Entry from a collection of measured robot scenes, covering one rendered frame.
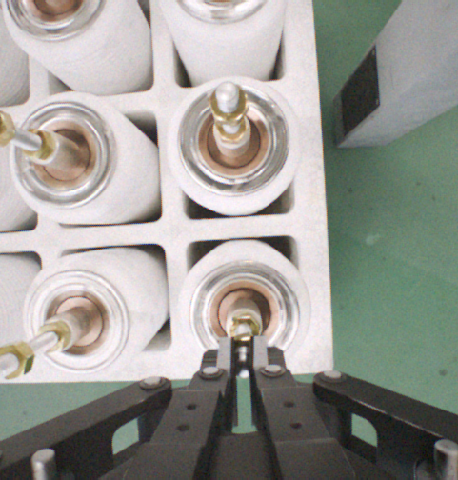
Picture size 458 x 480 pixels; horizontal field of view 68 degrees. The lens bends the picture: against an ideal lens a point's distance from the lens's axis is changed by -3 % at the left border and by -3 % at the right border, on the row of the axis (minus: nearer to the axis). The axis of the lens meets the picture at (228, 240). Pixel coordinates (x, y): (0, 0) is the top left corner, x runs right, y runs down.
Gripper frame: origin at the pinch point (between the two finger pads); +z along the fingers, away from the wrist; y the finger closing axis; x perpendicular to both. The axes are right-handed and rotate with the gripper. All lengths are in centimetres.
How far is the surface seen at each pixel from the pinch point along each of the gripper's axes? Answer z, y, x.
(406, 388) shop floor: 35.1, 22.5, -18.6
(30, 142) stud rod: 5.4, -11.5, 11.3
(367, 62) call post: 21.6, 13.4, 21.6
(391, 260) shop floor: 35.2, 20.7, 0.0
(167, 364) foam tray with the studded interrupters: 17.2, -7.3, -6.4
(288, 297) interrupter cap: 9.8, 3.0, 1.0
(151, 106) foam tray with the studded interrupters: 17.2, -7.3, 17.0
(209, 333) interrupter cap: 9.7, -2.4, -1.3
